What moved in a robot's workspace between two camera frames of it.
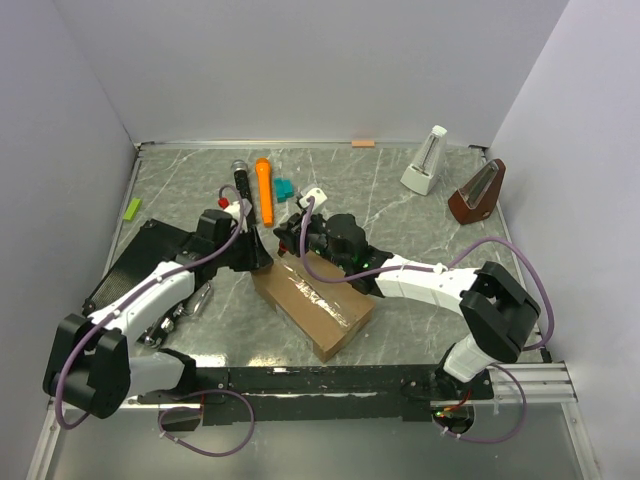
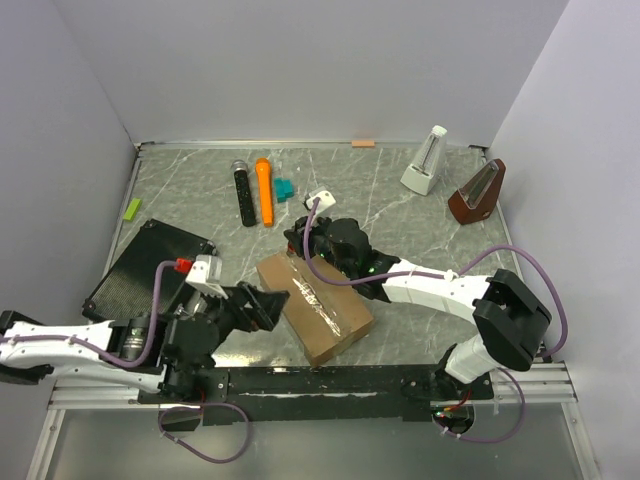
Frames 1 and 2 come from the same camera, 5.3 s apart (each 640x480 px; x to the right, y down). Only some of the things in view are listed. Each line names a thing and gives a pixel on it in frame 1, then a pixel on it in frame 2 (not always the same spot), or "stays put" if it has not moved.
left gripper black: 255,255 -> 267,305
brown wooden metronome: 476,200 stays put
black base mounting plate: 323,394 stays put
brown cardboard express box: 331,313 stays put
